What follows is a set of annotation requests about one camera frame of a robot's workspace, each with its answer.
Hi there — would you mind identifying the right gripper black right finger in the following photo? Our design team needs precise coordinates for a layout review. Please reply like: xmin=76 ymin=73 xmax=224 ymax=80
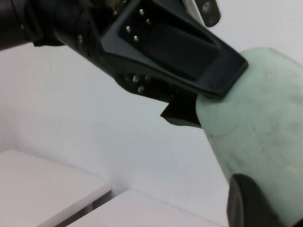
xmin=226 ymin=174 xmax=285 ymax=227

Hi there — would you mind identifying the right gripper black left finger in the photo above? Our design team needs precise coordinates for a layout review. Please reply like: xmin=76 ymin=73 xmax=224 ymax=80
xmin=100 ymin=0 xmax=249 ymax=128

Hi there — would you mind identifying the green plastic cup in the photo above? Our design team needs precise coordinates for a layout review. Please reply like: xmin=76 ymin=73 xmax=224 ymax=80
xmin=195 ymin=47 xmax=303 ymax=227

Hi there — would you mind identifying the white side furniture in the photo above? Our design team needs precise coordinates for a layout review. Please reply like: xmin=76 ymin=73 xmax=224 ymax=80
xmin=0 ymin=148 xmax=112 ymax=227

